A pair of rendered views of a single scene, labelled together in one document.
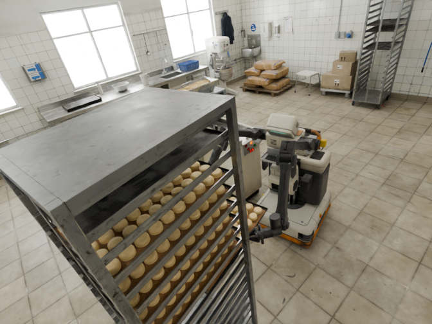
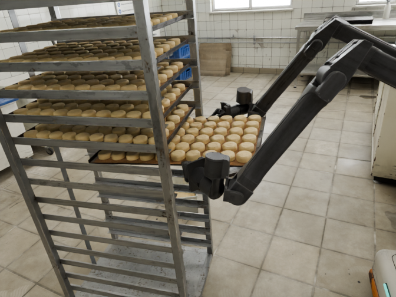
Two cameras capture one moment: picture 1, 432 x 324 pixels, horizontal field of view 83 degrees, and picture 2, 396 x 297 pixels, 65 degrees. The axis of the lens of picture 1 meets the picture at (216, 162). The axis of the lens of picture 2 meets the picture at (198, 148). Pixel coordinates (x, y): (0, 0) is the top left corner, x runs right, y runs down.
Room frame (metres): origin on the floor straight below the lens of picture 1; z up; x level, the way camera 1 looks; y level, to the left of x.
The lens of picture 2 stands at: (0.56, -0.92, 1.51)
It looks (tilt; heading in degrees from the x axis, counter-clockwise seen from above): 28 degrees down; 64
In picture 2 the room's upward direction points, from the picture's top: 5 degrees counter-clockwise
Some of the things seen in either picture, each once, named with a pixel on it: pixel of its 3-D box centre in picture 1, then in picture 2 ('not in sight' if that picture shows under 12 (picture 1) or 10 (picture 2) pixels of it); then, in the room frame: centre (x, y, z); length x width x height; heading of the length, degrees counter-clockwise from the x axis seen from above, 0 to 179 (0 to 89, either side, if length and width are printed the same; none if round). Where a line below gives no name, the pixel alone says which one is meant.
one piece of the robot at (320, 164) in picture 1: (296, 171); not in sight; (1.92, -0.77, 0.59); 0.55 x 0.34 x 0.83; 47
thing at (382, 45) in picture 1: (382, 45); not in sight; (4.41, -3.20, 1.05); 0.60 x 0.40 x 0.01; 129
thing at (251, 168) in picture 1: (230, 159); not in sight; (2.55, -0.18, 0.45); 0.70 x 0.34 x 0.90; 35
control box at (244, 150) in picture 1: (250, 145); not in sight; (2.25, -0.39, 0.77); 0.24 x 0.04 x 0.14; 125
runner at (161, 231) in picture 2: (215, 322); (105, 222); (0.63, 0.14, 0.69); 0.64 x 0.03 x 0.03; 137
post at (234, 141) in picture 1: (246, 249); (165, 173); (0.84, -0.08, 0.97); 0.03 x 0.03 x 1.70; 47
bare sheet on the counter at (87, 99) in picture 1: (81, 101); (348, 18); (4.52, 2.22, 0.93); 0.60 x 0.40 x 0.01; 127
